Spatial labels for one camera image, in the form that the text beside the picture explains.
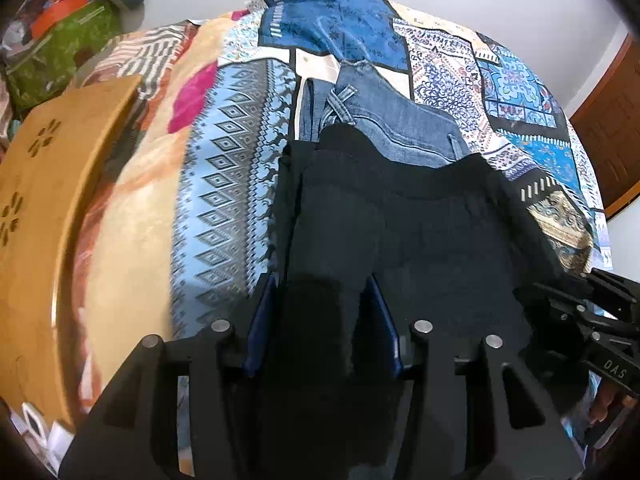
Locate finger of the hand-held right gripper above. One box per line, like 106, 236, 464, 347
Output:
515, 282, 607, 344

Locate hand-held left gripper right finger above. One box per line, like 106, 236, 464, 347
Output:
365, 274, 583, 480

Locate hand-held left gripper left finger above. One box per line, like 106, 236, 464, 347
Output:
59, 272, 281, 480

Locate black pants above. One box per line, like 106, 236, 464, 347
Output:
260, 125, 593, 480

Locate person's right hand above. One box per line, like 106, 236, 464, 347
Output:
587, 382, 626, 428

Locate patchwork printed blanket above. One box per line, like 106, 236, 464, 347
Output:
65, 0, 615, 478

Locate brown wooden door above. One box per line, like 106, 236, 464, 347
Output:
569, 34, 640, 218

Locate blue jeans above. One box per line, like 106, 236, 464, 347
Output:
297, 60, 473, 168

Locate wooden lap board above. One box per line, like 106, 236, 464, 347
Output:
0, 74, 143, 431

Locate small white box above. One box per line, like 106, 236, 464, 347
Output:
20, 402, 76, 466

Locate green bag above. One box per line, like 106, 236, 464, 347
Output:
5, 0, 123, 111

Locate orange box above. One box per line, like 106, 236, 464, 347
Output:
31, 0, 93, 41

